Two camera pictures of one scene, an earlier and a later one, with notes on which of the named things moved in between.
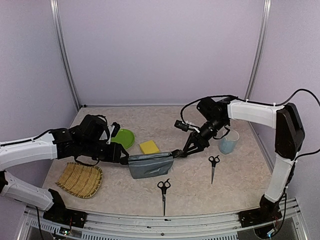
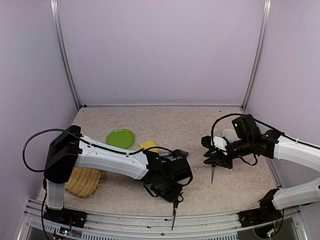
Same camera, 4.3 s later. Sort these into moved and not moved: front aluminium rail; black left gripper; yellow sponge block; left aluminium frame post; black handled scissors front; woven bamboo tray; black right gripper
Moved: black left gripper; black handled scissors front; black right gripper
Not moved: front aluminium rail; yellow sponge block; left aluminium frame post; woven bamboo tray
